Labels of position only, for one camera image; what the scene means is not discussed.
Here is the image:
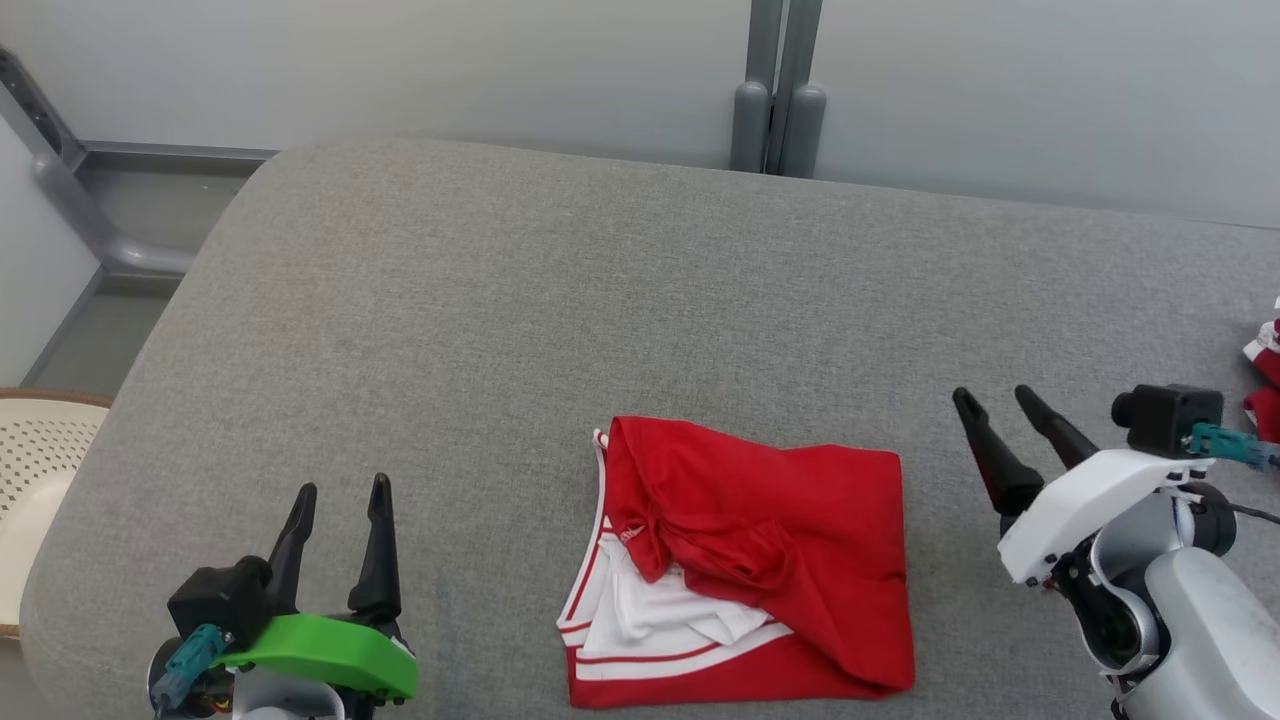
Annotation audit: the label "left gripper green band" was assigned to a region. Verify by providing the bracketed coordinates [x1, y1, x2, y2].
[210, 474, 419, 702]

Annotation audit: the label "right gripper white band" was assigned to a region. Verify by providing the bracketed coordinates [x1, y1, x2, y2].
[951, 385, 1192, 587]

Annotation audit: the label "red Bulls shorts white stripes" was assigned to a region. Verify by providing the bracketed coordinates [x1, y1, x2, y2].
[557, 415, 916, 709]

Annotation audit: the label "cream perforated laundry basket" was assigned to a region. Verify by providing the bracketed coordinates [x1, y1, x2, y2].
[0, 388, 113, 641]

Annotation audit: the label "teal left camera connector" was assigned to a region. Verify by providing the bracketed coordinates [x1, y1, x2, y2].
[150, 624, 227, 713]

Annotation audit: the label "teal camera connector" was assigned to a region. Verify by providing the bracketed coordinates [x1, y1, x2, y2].
[150, 624, 227, 713]
[1189, 421, 1280, 474]

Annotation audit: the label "teal right camera connector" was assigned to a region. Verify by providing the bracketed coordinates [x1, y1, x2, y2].
[1189, 421, 1280, 474]

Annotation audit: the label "grey metal floor frame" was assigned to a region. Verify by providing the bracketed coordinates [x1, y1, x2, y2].
[0, 45, 281, 283]

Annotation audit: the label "grey partition post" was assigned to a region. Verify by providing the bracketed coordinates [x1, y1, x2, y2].
[765, 0, 829, 179]
[730, 0, 786, 173]

